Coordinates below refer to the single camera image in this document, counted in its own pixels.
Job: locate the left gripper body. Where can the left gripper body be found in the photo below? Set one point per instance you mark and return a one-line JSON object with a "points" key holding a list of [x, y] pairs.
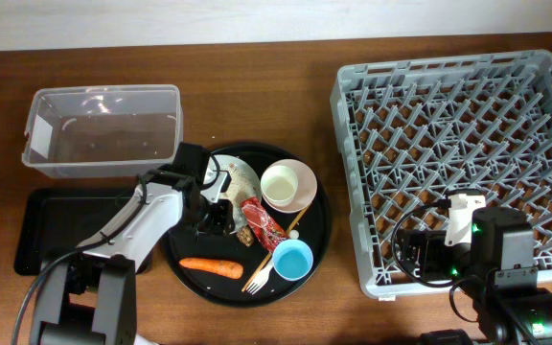
{"points": [[212, 218]]}

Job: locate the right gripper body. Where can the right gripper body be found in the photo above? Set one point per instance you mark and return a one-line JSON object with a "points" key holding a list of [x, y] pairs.
{"points": [[438, 260]]}

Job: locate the red snack wrapper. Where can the red snack wrapper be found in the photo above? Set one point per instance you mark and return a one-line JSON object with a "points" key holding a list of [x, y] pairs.
{"points": [[267, 231]]}

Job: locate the pink bowl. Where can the pink bowl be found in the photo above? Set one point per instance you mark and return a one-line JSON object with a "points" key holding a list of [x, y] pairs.
{"points": [[307, 187]]}

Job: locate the blue cup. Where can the blue cup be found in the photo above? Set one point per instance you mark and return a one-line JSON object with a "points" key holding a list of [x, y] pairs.
{"points": [[295, 261]]}

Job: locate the cream cup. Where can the cream cup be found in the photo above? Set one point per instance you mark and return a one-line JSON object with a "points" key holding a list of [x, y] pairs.
{"points": [[279, 185]]}

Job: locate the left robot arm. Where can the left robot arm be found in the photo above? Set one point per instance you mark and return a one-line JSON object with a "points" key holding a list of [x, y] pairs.
{"points": [[87, 295]]}

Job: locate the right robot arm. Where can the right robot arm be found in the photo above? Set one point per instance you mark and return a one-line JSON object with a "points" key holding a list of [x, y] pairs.
{"points": [[499, 275]]}

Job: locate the grey dishwasher rack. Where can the grey dishwasher rack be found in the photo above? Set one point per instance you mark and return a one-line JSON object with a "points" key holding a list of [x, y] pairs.
{"points": [[411, 130]]}

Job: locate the grey plate with rice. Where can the grey plate with rice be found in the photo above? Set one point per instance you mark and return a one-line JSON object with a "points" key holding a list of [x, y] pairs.
{"points": [[244, 184]]}

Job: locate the brown food chunk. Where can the brown food chunk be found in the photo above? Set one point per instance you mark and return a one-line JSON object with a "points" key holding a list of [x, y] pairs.
{"points": [[246, 236]]}

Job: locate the round black tray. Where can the round black tray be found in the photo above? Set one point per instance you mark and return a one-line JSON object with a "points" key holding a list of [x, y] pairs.
{"points": [[315, 230]]}

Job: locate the orange carrot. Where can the orange carrot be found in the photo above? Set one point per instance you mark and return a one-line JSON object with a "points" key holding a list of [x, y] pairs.
{"points": [[228, 269]]}

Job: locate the wooden chopstick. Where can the wooden chopstick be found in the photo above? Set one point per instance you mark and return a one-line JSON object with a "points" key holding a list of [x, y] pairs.
{"points": [[278, 248]]}

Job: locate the white plastic fork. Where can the white plastic fork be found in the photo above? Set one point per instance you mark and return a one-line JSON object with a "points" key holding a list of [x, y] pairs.
{"points": [[261, 278]]}

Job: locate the clear plastic bin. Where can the clear plastic bin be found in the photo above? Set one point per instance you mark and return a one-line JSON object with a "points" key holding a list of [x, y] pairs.
{"points": [[102, 131]]}

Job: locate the black rectangular tray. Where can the black rectangular tray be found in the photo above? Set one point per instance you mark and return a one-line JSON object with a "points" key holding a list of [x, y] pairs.
{"points": [[61, 218]]}

